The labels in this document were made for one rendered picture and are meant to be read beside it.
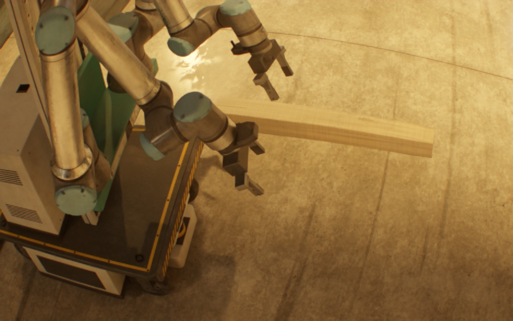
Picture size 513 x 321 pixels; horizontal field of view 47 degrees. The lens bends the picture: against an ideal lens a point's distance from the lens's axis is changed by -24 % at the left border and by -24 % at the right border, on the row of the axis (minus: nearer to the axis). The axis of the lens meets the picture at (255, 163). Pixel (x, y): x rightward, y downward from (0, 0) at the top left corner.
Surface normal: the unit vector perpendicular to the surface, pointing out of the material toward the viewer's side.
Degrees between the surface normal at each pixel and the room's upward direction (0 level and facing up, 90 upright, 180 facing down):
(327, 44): 0
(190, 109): 19
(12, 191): 90
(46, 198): 90
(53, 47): 83
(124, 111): 0
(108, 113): 0
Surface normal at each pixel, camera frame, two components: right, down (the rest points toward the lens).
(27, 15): 0.97, 0.09
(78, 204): 0.20, 0.79
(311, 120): -0.11, -0.64
